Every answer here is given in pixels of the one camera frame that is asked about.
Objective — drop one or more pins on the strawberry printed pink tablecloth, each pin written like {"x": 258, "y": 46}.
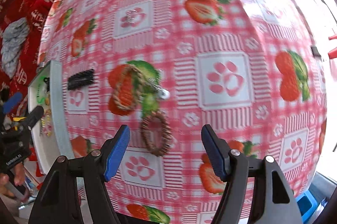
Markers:
{"x": 223, "y": 29}

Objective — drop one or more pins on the person's left hand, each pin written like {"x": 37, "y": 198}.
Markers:
{"x": 17, "y": 176}

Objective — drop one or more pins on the red plastic stool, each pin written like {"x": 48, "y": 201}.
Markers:
{"x": 333, "y": 49}

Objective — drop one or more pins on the small black claw clip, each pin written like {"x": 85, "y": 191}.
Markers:
{"x": 46, "y": 82}

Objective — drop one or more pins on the red covered sofa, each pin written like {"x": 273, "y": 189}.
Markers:
{"x": 31, "y": 11}

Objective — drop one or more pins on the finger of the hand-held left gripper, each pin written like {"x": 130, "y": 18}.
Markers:
{"x": 11, "y": 103}
{"x": 34, "y": 115}

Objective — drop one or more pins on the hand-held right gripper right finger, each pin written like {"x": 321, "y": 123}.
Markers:
{"x": 214, "y": 153}

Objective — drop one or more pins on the white shallow cardboard tray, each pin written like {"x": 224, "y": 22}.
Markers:
{"x": 56, "y": 108}

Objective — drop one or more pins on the grey knitted blanket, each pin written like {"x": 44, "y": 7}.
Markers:
{"x": 13, "y": 40}

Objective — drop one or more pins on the black snap hair clip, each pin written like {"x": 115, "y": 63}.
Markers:
{"x": 80, "y": 79}

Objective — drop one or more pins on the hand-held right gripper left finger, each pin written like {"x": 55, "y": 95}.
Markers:
{"x": 117, "y": 153}

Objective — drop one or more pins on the blue plastic stool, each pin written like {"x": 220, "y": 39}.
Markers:
{"x": 308, "y": 203}

